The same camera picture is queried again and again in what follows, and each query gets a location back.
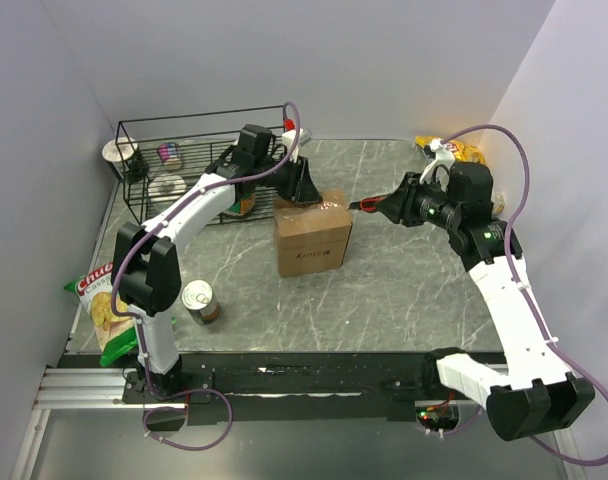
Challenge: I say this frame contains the black cone object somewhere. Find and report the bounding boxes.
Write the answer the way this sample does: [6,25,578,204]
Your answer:
[125,149,149,184]

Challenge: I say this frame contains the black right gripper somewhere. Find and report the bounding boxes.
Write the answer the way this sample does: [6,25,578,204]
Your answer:
[375,173,461,232]

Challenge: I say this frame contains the white round container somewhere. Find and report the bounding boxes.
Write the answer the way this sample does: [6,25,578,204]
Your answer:
[147,174,187,209]

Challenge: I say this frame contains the aluminium frame rail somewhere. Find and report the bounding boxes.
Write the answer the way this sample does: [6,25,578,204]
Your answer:
[21,312,586,479]

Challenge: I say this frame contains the red black utility knife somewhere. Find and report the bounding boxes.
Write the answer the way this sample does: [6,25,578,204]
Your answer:
[348,196,385,213]

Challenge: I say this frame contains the yellow Lays chips bag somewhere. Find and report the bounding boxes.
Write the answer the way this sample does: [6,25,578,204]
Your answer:
[415,136,486,164]

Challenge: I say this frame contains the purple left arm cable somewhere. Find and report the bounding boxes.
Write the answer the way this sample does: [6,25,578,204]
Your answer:
[109,101,304,454]

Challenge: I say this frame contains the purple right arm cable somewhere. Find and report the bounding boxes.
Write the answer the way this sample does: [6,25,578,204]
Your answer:
[436,122,608,467]

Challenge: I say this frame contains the brown cardboard express box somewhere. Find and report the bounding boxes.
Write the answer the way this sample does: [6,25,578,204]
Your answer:
[273,188,353,278]

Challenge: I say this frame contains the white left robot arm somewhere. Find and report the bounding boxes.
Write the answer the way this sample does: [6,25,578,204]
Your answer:
[111,124,322,402]

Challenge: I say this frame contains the green chips bag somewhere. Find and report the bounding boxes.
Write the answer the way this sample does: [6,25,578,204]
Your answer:
[64,261,138,367]

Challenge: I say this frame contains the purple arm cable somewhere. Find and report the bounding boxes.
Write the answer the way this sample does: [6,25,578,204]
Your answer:
[436,122,608,467]
[109,101,304,454]

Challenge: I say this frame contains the black wire basket rack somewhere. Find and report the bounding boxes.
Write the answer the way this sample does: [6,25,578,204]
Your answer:
[115,104,285,223]

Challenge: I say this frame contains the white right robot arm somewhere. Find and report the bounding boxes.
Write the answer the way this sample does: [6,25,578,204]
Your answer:
[372,162,595,441]

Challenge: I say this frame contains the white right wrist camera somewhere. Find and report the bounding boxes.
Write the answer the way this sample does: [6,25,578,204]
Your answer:
[420,137,455,184]

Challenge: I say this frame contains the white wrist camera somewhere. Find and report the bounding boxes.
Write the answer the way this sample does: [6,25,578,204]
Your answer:
[420,137,455,184]
[281,118,313,162]

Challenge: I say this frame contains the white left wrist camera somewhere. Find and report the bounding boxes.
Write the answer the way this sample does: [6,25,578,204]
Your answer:
[281,118,313,162]

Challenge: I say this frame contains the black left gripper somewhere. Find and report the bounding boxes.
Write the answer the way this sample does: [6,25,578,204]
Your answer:
[254,152,321,204]

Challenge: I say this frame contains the Chobani yogurt cup right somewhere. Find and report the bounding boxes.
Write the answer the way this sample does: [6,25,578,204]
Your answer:
[492,192,505,216]

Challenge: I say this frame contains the silver tin can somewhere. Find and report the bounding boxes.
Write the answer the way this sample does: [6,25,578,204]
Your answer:
[181,280,221,325]

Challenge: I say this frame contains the white paper cup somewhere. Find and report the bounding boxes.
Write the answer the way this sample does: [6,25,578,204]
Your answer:
[101,137,138,180]

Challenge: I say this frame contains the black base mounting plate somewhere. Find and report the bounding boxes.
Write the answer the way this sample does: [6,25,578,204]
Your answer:
[122,351,449,425]

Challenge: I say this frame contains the purple label small cup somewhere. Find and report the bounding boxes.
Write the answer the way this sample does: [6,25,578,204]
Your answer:
[156,142,183,171]

